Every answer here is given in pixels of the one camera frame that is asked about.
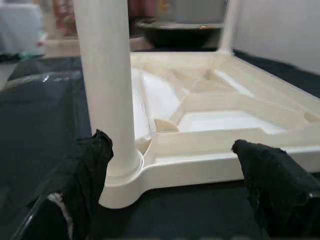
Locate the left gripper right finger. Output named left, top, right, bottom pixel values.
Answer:
left=231, top=139, right=320, bottom=240

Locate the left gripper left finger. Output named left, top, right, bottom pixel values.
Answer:
left=4, top=129, right=115, bottom=240

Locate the white plastic table top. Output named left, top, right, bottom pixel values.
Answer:
left=98, top=48, right=320, bottom=210

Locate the white plastic table leg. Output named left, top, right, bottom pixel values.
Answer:
left=71, top=0, right=145, bottom=185
left=216, top=0, right=241, bottom=55

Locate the black table cloth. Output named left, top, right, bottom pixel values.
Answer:
left=0, top=48, right=320, bottom=240

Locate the clear tape strip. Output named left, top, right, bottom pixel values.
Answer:
left=4, top=70, right=84, bottom=89

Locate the beige cloth-covered bench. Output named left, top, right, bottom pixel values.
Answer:
left=44, top=37, right=83, bottom=58

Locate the red printed cardboard box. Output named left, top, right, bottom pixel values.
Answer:
left=55, top=0, right=77, bottom=39

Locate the white fridge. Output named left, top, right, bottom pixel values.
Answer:
left=0, top=4, right=43, bottom=55

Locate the black wok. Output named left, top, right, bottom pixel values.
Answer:
left=136, top=19, right=225, bottom=49

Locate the clear plastic container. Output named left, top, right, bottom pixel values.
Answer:
left=153, top=0, right=230, bottom=29

